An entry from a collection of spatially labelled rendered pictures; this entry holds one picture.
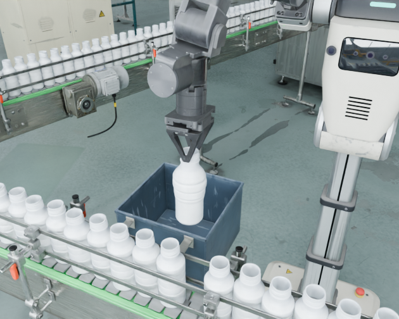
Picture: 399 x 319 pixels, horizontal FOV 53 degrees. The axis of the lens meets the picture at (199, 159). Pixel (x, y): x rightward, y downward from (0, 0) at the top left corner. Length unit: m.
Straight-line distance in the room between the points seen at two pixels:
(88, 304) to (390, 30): 0.97
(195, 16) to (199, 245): 0.69
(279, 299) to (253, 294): 0.05
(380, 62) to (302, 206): 1.89
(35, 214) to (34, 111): 1.15
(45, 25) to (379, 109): 3.91
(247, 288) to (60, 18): 4.19
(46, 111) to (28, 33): 2.49
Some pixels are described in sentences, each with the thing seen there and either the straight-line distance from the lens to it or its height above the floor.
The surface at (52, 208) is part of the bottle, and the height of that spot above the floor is 1.15.
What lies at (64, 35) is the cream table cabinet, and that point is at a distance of 4.77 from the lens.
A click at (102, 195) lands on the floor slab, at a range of 2.97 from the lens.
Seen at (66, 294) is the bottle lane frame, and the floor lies 0.94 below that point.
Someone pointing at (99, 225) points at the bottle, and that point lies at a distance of 0.90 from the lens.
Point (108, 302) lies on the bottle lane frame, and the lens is 0.98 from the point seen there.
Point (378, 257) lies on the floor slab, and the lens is 2.65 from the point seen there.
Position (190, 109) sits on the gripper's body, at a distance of 0.74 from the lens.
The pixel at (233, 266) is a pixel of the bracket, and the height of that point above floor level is 1.12.
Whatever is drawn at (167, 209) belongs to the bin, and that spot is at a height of 0.73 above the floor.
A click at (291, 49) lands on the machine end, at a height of 0.44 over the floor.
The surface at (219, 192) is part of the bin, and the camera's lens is 1.44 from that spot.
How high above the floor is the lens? 1.73
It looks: 32 degrees down
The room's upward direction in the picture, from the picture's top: straight up
